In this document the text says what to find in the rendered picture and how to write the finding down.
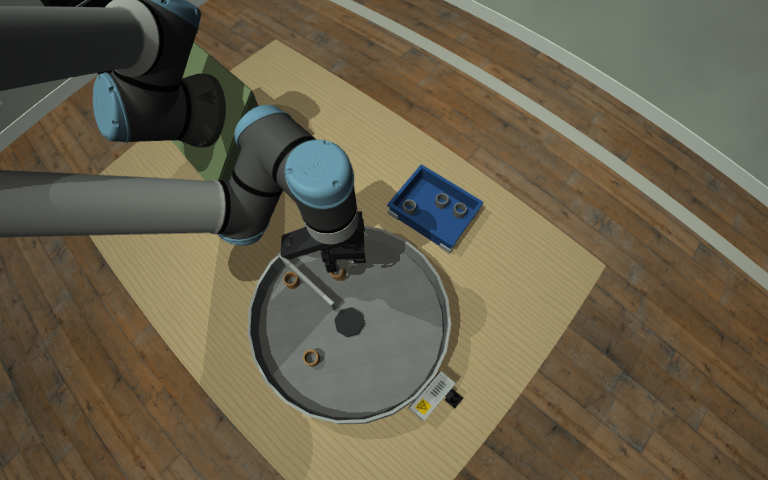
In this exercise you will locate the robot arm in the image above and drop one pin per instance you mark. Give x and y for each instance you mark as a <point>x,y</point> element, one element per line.
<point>40,44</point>

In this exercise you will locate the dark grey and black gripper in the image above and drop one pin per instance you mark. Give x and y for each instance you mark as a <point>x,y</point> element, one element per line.
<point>345,250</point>

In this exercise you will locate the blue crate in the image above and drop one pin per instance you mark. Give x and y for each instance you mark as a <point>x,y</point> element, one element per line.
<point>422,187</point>

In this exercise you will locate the bronze bushing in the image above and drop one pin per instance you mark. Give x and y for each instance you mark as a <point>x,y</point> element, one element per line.
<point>305,358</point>
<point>289,275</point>
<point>340,276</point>

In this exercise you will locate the grey metal sleeve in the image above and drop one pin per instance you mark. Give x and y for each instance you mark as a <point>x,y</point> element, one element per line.
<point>441,205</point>
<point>459,206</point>
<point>409,203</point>

